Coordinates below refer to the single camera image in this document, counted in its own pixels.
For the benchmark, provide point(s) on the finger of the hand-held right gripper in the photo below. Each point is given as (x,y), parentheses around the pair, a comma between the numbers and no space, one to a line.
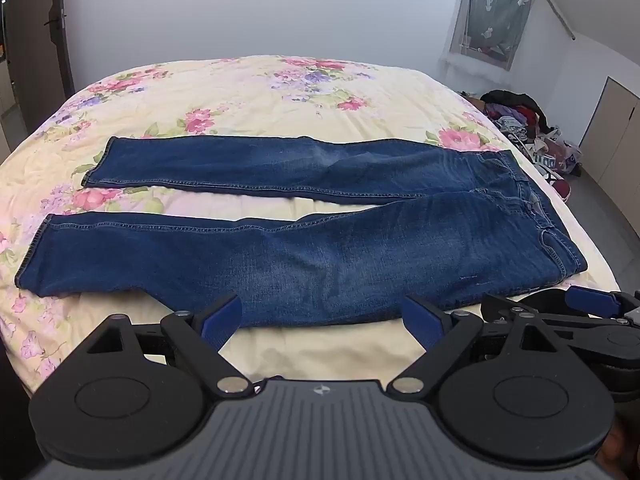
(592,301)
(525,302)

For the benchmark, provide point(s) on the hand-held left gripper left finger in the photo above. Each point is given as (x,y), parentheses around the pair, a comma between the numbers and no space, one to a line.
(222,322)

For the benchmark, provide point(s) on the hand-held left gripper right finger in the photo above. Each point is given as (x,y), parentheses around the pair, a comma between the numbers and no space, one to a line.
(422,321)

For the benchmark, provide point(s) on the blue denim pants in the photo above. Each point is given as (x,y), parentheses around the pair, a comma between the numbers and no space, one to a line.
(325,260)

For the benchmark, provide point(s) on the beige cabinet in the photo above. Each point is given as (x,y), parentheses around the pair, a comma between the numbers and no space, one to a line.
(615,135)

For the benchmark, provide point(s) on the pile of clothes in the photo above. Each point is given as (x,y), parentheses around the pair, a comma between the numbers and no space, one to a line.
(520,110)

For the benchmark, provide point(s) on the floral bed cover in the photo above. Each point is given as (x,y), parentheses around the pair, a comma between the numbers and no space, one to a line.
(225,95)

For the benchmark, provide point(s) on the grey printed window curtain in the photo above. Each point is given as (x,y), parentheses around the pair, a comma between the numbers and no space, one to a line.
(492,10)

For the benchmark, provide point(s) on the curtain rod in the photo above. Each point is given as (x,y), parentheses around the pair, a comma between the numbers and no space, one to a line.
(552,6)

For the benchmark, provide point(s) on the dark wooden wardrobe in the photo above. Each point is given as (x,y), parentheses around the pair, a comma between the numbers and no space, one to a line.
(30,35)

